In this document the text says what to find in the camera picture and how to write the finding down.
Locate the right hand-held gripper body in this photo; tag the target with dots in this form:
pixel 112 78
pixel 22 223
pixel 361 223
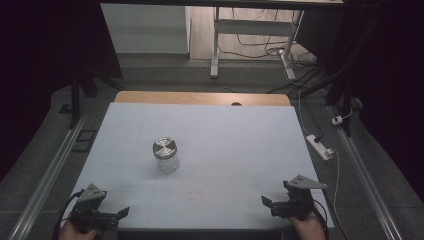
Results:
pixel 299 197

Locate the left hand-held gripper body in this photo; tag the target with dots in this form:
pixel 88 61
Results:
pixel 89 201

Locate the clear glass jar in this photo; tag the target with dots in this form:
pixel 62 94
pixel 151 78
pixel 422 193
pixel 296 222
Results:
pixel 168 164

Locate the person's right hand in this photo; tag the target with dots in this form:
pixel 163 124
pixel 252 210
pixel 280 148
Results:
pixel 308 228

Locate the person's left hand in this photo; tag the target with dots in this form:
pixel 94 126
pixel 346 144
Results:
pixel 75 233

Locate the white power strip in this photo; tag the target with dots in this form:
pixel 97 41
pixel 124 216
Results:
pixel 319 147

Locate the small white adapter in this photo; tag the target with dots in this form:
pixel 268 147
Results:
pixel 337 120

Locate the black metal stand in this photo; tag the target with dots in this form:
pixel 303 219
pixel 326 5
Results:
pixel 75 100

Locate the wooden table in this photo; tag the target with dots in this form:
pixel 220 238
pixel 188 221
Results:
pixel 186 98

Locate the black curtain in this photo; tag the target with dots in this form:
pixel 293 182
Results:
pixel 36 66
pixel 390 83

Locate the metal floor rail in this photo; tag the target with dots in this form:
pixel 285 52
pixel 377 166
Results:
pixel 50 173
pixel 366 176

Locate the white desk frame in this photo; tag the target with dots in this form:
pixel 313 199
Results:
pixel 253 27

